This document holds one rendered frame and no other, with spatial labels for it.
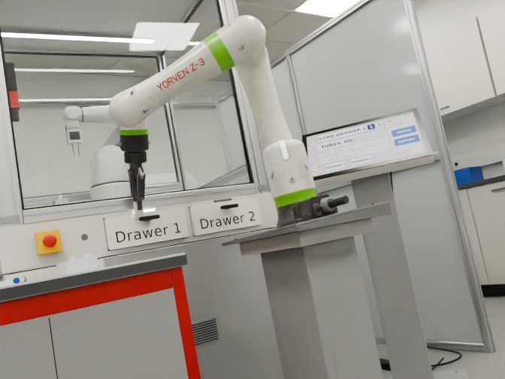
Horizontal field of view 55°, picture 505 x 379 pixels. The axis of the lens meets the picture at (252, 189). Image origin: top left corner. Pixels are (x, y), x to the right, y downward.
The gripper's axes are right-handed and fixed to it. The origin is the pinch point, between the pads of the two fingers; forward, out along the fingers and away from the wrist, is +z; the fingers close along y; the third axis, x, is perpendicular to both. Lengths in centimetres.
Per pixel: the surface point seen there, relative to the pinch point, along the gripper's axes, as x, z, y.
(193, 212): 20.9, 4.1, -0.9
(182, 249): 15.1, 16.6, 1.7
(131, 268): -20, -1, 59
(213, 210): 28.9, 4.5, -0.8
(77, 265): -26.2, 6.9, 26.9
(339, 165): 84, -9, 6
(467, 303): 165, 69, 15
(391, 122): 111, -26, 9
